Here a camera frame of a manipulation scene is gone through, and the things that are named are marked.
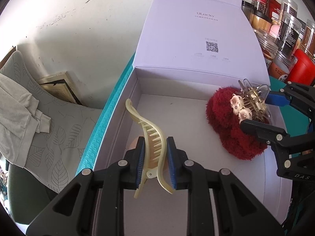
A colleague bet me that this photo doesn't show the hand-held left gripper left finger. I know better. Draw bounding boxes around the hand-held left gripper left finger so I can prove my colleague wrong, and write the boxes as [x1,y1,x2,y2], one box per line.
[26,136,146,236]

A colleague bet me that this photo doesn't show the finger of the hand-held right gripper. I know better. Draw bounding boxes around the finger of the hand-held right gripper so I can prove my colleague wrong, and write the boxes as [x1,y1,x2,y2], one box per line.
[266,81,315,118]
[240,119,315,177]

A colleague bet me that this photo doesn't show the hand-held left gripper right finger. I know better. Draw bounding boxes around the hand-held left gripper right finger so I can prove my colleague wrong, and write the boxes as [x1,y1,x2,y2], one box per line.
[166,136,283,236]

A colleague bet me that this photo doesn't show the clear gold hamster hair claw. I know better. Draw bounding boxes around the clear gold hamster hair claw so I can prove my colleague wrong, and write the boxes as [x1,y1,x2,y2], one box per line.
[230,79,271,124]

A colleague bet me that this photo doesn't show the cream hair claw clip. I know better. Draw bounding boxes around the cream hair claw clip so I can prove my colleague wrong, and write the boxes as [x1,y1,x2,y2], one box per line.
[125,98,176,199]

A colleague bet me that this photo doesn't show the red fluffy scrunchie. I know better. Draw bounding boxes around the red fluffy scrunchie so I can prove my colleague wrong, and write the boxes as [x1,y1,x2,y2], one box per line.
[205,86,270,161]

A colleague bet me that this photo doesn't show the white gift box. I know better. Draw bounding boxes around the white gift box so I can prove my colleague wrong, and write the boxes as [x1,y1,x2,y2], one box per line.
[94,0,293,236]

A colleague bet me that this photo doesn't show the red canister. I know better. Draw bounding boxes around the red canister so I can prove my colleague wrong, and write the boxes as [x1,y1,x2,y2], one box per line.
[287,49,315,86]

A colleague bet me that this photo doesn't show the teal bubble mailer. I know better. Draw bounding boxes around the teal bubble mailer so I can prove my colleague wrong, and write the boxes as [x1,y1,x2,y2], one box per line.
[76,50,312,224]

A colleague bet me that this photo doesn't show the group of clear spice jars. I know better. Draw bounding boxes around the group of clear spice jars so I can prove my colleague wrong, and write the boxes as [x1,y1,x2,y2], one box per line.
[241,0,315,79]

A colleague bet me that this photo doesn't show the grey leaf pattern chair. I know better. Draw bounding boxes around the grey leaf pattern chair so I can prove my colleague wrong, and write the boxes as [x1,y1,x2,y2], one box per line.
[0,50,104,193]

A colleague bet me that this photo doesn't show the pale grey garment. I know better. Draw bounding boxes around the pale grey garment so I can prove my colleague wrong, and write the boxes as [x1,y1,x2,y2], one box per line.
[0,73,52,168]

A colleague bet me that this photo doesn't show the gold frame leaning on wall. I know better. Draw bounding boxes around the gold frame leaning on wall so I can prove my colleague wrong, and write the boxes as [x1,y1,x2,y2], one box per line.
[37,71,83,105]

